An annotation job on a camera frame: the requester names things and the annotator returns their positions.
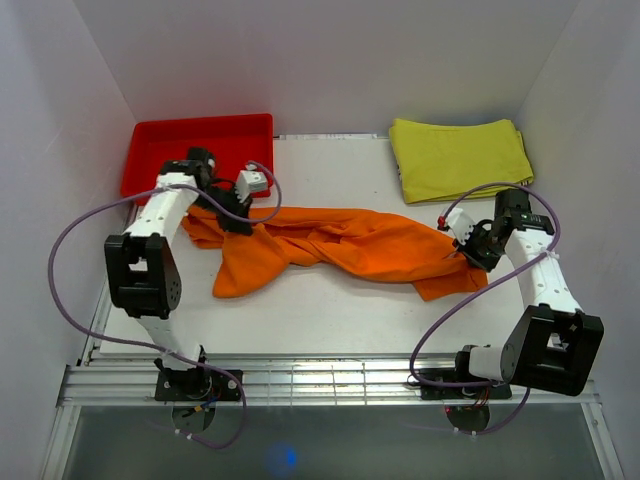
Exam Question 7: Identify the orange trousers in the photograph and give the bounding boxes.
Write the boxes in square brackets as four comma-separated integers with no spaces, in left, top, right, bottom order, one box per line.
[182,207,488,301]

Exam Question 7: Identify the red plastic tray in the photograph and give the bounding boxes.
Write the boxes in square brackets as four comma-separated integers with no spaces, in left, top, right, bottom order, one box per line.
[120,113,275,197]

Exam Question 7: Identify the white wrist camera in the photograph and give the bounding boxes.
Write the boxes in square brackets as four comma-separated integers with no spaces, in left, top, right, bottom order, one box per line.
[437,207,476,245]
[235,170,269,202]

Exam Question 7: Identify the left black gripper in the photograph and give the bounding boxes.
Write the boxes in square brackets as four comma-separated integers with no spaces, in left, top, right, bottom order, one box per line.
[191,183,252,236]

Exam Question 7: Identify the folded yellow trousers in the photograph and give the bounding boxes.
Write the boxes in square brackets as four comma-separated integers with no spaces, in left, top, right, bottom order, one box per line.
[389,119,534,204]

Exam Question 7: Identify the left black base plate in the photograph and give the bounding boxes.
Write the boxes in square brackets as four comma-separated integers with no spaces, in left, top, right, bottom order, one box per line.
[154,368,243,402]

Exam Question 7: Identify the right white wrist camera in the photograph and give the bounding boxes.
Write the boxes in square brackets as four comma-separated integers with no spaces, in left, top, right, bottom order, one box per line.
[437,207,476,245]

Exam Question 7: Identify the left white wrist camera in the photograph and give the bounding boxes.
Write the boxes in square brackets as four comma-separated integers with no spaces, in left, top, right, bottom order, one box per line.
[235,170,269,202]

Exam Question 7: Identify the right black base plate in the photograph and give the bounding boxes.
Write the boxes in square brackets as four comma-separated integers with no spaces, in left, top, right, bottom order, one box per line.
[417,368,513,401]

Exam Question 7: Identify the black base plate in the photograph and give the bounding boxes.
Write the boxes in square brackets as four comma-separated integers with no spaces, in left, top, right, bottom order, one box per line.
[417,368,513,401]
[154,368,243,402]

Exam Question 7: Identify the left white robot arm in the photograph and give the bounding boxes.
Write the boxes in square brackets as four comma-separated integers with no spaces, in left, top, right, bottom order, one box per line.
[104,147,268,362]

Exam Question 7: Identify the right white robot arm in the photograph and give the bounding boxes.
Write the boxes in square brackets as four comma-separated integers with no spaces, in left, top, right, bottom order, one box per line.
[442,189,604,397]

